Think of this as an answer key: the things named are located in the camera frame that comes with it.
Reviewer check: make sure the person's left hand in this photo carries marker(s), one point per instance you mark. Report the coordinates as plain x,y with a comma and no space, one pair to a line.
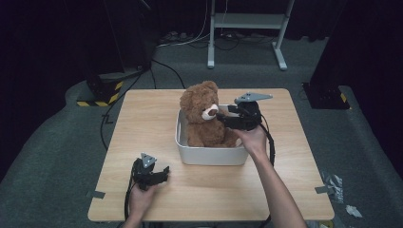
141,199

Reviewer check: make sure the grey tape strip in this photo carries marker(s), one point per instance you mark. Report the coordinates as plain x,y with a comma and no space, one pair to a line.
322,189
96,194

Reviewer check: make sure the crumpled white paper scrap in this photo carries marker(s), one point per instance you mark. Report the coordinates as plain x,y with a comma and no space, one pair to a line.
353,211

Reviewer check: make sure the person's right hand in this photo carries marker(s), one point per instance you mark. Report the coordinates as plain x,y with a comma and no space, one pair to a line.
253,141

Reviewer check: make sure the brown teddy bear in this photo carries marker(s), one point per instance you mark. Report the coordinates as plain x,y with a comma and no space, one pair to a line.
201,117

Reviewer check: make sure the white plastic storage box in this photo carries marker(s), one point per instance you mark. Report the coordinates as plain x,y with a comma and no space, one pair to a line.
212,156

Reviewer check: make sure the yellow round object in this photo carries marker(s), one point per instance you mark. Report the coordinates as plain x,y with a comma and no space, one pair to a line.
326,224

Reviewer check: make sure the crumpled clear plastic wrap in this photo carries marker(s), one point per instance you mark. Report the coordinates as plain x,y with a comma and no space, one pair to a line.
335,186

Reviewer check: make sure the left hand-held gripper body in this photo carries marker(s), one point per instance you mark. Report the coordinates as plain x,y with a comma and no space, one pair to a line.
142,174

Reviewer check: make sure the black striped stand base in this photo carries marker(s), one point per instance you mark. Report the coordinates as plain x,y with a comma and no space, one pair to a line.
104,90

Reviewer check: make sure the dark power strip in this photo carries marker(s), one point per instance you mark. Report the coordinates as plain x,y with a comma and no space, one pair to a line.
174,36

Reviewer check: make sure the white metal stand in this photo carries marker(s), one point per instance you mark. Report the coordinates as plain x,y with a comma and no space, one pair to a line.
247,20

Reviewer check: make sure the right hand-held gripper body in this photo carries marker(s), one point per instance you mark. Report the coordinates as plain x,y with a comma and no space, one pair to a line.
250,115

